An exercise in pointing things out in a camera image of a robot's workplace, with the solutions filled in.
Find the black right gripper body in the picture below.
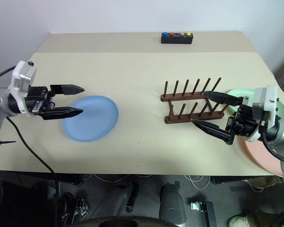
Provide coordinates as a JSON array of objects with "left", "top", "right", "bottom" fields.
[{"left": 224, "top": 96, "right": 263, "bottom": 138}]

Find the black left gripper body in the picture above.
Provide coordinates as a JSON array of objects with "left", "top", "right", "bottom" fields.
[{"left": 25, "top": 86, "right": 56, "bottom": 116}]

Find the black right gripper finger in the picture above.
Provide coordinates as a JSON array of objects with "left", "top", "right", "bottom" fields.
[
  {"left": 202, "top": 91, "right": 244, "bottom": 106},
  {"left": 190, "top": 119, "right": 235, "bottom": 145}
]

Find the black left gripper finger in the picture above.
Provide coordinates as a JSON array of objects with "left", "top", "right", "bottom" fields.
[
  {"left": 50, "top": 84, "right": 85, "bottom": 96},
  {"left": 39, "top": 106, "right": 84, "bottom": 121}
]

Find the green plate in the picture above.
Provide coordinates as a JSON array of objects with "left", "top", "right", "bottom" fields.
[{"left": 226, "top": 87, "right": 284, "bottom": 121}]

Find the pink-red plate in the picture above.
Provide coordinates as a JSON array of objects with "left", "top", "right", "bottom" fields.
[{"left": 236, "top": 134, "right": 284, "bottom": 178}]

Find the dark wooden dish rack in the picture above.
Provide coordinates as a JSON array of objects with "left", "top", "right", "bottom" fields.
[{"left": 160, "top": 77, "right": 228, "bottom": 125}]

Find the blue plate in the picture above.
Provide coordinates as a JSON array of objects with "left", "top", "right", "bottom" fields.
[{"left": 62, "top": 95, "right": 119, "bottom": 143}]

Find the black table foot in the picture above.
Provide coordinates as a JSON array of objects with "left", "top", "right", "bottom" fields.
[
  {"left": 58, "top": 175, "right": 84, "bottom": 188},
  {"left": 210, "top": 176, "right": 249, "bottom": 185}
]

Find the olive trouser leg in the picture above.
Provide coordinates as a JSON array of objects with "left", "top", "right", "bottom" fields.
[{"left": 247, "top": 176, "right": 284, "bottom": 192}]

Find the black button box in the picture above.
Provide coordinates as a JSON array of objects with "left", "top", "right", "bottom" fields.
[{"left": 161, "top": 32, "right": 193, "bottom": 45}]

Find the dark rounded shape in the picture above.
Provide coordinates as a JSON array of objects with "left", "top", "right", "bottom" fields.
[{"left": 160, "top": 183, "right": 187, "bottom": 225}]

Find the white shoe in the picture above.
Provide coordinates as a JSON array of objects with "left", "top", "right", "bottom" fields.
[{"left": 228, "top": 215, "right": 251, "bottom": 227}]

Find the wide dark curved shape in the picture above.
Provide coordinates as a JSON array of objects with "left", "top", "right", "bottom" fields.
[{"left": 78, "top": 215, "right": 190, "bottom": 227}]

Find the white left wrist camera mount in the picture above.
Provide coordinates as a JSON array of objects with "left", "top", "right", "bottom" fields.
[{"left": 6, "top": 61, "right": 37, "bottom": 118}]

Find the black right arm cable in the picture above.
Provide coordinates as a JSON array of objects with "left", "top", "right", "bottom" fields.
[{"left": 260, "top": 111, "right": 284, "bottom": 164}]

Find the thin black left camera cable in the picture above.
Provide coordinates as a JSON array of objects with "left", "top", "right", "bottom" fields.
[{"left": 0, "top": 66, "right": 17, "bottom": 83}]

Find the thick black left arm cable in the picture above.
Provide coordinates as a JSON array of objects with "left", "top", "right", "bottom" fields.
[{"left": 5, "top": 116, "right": 59, "bottom": 227}]

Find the white floor cable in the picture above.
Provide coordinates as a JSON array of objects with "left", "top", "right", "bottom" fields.
[
  {"left": 183, "top": 175, "right": 211, "bottom": 190},
  {"left": 80, "top": 174, "right": 152, "bottom": 183}
]

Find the metal bracket with black bar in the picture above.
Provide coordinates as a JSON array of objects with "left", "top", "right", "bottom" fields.
[{"left": 190, "top": 201, "right": 216, "bottom": 227}]

